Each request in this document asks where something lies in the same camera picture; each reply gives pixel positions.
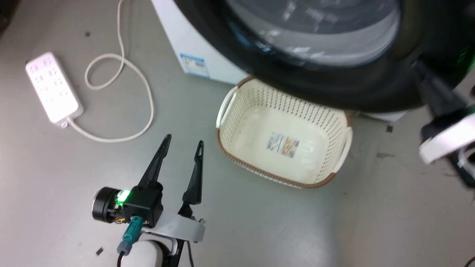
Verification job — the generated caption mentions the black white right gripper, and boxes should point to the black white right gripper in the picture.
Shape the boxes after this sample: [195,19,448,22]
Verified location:
[411,60,475,165]

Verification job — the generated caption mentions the paper label sticker with barcode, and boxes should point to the paper label sticker with barcode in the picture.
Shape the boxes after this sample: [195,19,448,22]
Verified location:
[266,132,300,159]

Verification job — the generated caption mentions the white power strip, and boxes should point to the white power strip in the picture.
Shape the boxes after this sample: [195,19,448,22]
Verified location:
[25,52,85,128]

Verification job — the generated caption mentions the blue energy label sticker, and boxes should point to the blue energy label sticker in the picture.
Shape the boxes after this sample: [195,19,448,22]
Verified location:
[180,53,210,79]

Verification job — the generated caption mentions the black cable with teal plug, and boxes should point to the black cable with teal plug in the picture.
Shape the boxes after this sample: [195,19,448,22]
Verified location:
[117,216,144,267]

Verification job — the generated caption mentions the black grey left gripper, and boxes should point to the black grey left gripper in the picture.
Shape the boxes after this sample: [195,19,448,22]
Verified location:
[92,134,206,244]

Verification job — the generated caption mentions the white washing machine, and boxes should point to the white washing machine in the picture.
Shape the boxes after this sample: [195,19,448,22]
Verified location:
[151,0,410,123]

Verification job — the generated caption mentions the dark round washing machine door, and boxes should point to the dark round washing machine door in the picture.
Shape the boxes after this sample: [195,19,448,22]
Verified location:
[174,0,475,114]

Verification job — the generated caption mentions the white power strip cord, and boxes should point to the white power strip cord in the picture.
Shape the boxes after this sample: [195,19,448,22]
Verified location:
[67,0,155,144]

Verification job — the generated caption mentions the cream plastic laundry basket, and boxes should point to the cream plastic laundry basket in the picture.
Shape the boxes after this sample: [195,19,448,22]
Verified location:
[216,75,353,189]

